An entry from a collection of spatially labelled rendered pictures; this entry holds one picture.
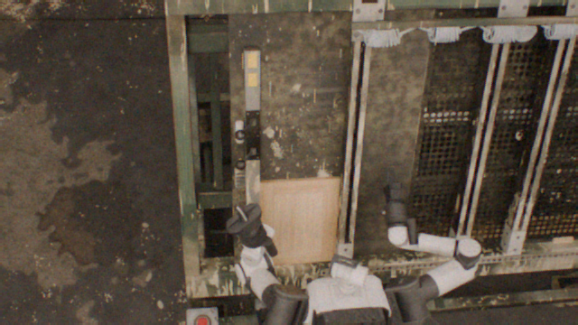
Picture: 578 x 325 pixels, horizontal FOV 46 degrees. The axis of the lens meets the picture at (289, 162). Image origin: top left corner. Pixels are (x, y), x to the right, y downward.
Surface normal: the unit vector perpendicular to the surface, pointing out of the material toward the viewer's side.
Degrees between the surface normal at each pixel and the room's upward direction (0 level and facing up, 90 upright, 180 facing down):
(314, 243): 60
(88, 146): 0
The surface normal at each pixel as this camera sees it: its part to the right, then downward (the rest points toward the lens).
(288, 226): 0.14, 0.53
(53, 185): 0.09, -0.47
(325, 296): 0.04, -0.77
